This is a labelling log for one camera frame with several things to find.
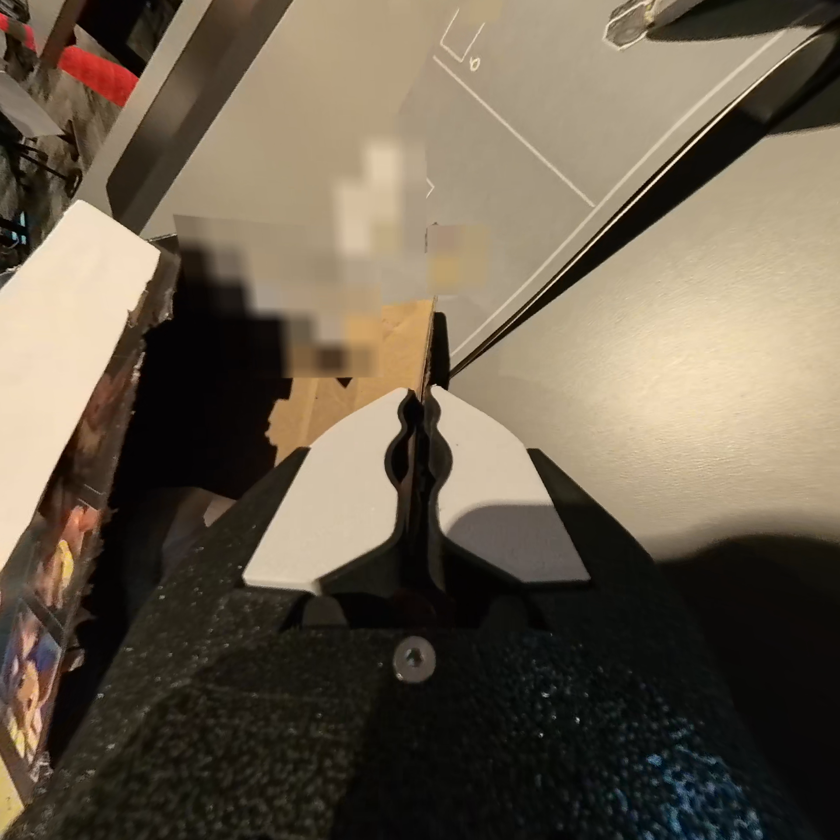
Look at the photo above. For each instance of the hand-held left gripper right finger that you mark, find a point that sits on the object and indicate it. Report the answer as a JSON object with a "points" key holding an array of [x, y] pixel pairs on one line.
{"points": [[492, 472]]}

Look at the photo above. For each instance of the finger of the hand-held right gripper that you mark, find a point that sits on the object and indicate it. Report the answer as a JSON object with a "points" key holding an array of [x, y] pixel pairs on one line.
{"points": [[669, 10]]}

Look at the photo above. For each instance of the black wheeled stand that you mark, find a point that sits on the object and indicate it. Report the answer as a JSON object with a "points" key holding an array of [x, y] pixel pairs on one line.
{"points": [[46, 167]]}

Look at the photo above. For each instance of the grey instruction booklet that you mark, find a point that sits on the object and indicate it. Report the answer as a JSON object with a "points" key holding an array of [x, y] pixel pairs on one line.
{"points": [[525, 98]]}

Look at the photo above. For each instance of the red plastic object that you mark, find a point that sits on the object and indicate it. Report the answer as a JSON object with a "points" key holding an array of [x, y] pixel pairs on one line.
{"points": [[98, 75]]}

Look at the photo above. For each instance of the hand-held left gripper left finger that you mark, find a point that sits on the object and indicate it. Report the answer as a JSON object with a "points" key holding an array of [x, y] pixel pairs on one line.
{"points": [[328, 499]]}

